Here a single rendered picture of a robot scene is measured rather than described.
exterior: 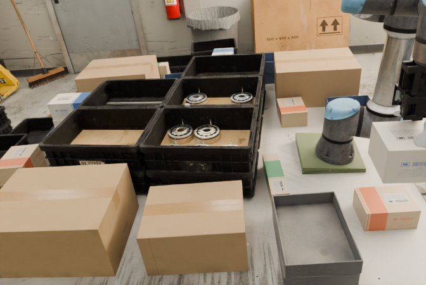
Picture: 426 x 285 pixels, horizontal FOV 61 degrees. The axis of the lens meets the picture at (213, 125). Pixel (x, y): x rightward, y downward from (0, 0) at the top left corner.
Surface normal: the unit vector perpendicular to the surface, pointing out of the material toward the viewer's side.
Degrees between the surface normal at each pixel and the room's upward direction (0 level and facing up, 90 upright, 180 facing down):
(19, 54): 90
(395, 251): 0
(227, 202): 0
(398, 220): 90
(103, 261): 90
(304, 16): 80
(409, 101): 90
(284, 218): 0
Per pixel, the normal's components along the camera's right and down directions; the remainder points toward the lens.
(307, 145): -0.04, -0.84
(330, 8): -0.11, 0.36
